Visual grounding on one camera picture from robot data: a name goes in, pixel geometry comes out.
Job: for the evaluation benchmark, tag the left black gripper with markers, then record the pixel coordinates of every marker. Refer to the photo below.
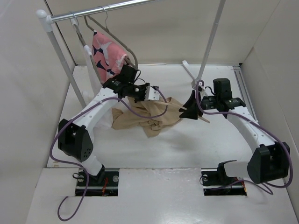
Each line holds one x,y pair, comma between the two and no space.
143,98

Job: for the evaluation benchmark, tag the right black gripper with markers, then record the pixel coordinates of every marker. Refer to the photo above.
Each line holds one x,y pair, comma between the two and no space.
192,112

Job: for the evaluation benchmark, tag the beige t shirt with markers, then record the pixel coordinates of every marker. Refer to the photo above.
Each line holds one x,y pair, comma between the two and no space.
152,116

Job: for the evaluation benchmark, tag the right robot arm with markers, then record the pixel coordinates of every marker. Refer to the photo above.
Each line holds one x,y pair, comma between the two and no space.
270,156

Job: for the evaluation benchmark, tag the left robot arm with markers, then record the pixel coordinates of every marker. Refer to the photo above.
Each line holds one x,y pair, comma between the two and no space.
76,137

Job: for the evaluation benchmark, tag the pink shark print shirt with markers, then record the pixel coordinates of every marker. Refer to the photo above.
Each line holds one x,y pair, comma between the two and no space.
109,57

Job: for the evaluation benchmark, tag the grey hanger with pink shirt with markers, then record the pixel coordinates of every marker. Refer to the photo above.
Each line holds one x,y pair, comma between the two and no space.
106,29

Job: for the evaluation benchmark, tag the grey hanger with tank top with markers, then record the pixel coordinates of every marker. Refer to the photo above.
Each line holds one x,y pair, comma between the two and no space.
86,49

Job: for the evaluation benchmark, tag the white tank top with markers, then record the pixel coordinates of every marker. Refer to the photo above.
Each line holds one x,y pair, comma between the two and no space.
106,121

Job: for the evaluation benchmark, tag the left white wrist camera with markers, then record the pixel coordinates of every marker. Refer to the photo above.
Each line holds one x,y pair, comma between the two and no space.
151,94

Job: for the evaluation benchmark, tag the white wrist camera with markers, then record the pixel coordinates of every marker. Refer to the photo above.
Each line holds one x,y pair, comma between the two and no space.
199,85
151,94

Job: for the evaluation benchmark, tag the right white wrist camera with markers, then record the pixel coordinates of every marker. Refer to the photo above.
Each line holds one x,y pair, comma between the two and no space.
199,85

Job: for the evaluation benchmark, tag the aluminium rail on right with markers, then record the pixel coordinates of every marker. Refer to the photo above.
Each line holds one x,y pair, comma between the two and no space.
243,90

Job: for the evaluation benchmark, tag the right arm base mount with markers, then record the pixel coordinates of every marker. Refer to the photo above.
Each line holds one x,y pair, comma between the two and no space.
216,184

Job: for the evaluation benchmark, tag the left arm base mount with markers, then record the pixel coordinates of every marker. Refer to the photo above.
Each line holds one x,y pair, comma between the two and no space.
108,185

